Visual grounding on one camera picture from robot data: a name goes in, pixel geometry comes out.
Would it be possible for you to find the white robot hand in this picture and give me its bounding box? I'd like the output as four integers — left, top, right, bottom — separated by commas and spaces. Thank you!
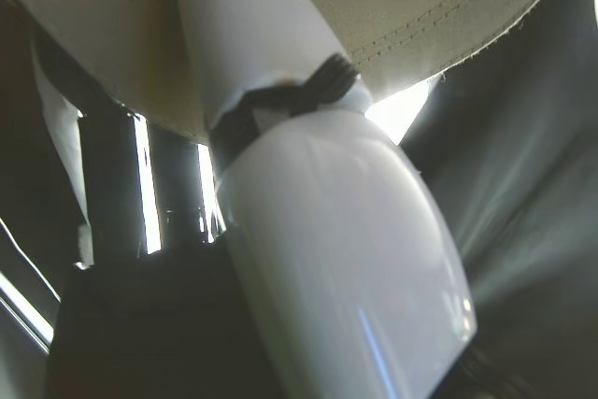
27, 0, 480, 399

